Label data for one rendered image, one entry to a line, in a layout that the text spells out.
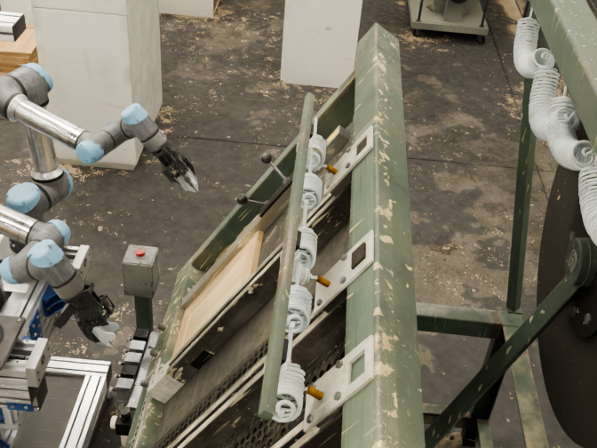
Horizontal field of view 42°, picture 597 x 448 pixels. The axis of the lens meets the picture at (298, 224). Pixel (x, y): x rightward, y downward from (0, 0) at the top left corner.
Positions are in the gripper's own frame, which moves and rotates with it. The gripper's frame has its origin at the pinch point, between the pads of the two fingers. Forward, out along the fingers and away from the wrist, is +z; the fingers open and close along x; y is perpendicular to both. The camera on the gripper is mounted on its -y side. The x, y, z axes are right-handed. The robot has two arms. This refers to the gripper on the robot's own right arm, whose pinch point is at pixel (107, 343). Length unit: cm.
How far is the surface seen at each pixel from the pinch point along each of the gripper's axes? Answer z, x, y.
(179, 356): 27.0, 17.6, 4.6
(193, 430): 16.4, -23.3, 23.1
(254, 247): 18, 50, 31
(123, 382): 46, 33, -32
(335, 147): -3, 59, 67
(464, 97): 195, 428, 90
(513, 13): 226, 620, 152
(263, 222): 16, 59, 34
